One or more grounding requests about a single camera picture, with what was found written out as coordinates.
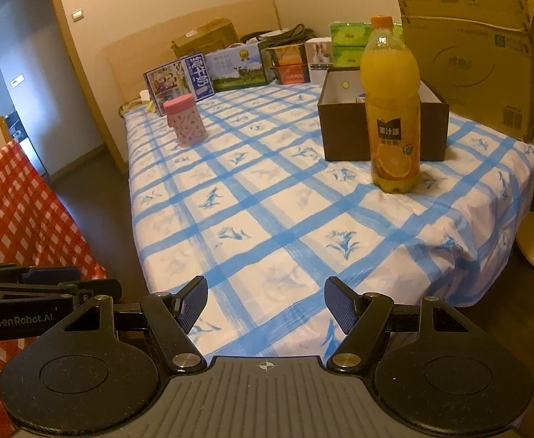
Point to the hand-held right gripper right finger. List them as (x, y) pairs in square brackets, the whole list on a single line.
[(340, 303)]

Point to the red checked cloth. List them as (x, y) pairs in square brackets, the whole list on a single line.
[(20, 210)]

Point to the white product box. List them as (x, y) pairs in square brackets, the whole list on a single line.
[(319, 57)]

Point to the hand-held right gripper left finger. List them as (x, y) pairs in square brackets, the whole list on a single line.
[(194, 301)]

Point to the black bag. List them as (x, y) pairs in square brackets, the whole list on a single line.
[(285, 34)]

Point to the large flattened cardboard box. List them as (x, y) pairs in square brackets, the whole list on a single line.
[(472, 54)]

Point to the stack of green tissue packs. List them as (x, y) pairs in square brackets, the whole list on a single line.
[(346, 41)]

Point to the green cow print carton box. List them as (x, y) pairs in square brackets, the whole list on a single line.
[(237, 66)]

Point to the small brown cardboard box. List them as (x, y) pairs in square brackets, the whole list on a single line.
[(207, 34)]

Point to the orange juice bottle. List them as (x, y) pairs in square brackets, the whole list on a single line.
[(392, 114)]

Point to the blue checked bed sheet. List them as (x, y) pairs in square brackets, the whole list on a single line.
[(271, 200)]

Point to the blue printed carton box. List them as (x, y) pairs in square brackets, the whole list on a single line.
[(180, 77)]

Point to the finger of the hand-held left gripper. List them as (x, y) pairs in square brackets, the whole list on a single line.
[(98, 288), (48, 273)]

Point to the pink lidded cup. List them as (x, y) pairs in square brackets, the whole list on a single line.
[(187, 123)]

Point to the white light switch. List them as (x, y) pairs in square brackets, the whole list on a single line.
[(78, 14)]

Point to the small white item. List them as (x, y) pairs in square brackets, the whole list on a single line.
[(145, 96)]

